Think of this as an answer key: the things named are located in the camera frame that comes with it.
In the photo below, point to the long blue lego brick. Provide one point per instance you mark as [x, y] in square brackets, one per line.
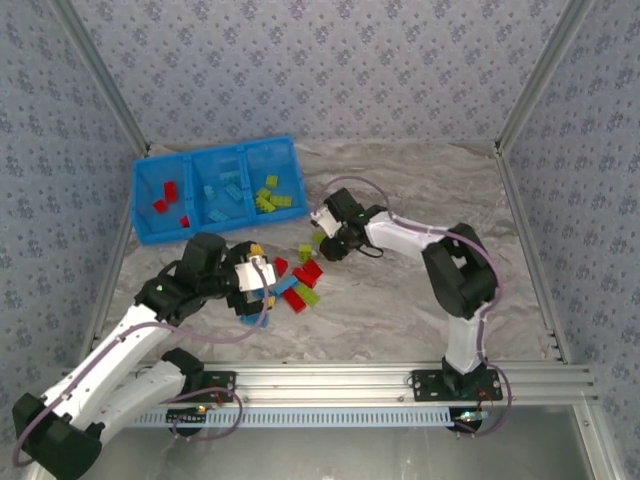
[249, 320]

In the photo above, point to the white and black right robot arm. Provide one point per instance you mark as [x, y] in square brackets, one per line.
[400, 232]

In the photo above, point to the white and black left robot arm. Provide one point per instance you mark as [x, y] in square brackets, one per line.
[100, 360]

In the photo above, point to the blue three-compartment plastic bin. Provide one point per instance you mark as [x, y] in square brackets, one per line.
[150, 170]

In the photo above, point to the small black electronics board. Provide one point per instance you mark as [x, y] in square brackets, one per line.
[465, 425]
[185, 417]

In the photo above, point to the grey metal lower panel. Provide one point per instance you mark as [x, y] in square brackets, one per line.
[325, 455]

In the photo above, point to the wide aluminium extrusion rail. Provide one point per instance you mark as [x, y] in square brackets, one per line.
[325, 382]

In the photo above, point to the aluminium side rail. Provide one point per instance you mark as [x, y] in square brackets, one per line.
[106, 285]
[525, 230]

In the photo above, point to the aluminium frame post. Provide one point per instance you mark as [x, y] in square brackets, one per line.
[103, 75]
[541, 75]
[597, 445]

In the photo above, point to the aluminium lower frame post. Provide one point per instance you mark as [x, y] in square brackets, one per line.
[597, 445]

